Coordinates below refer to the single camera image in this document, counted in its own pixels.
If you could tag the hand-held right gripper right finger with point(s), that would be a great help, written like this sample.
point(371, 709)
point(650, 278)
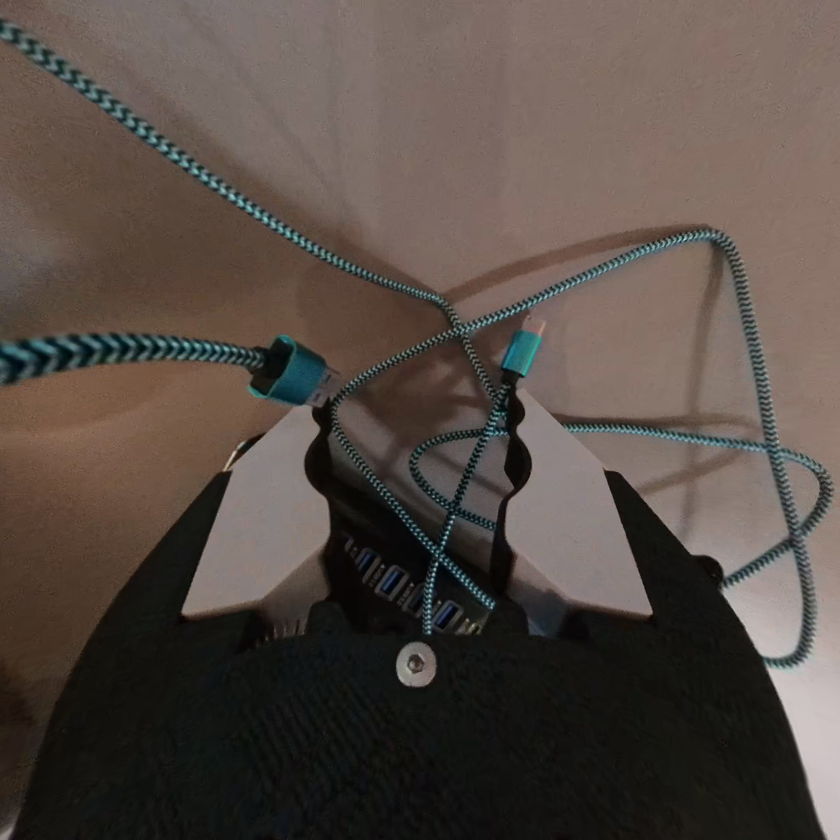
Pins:
point(564, 518)

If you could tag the black usb hub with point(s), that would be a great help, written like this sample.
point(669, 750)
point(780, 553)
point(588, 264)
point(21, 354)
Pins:
point(387, 581)

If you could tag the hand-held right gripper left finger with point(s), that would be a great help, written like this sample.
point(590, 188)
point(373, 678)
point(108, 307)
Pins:
point(256, 518)

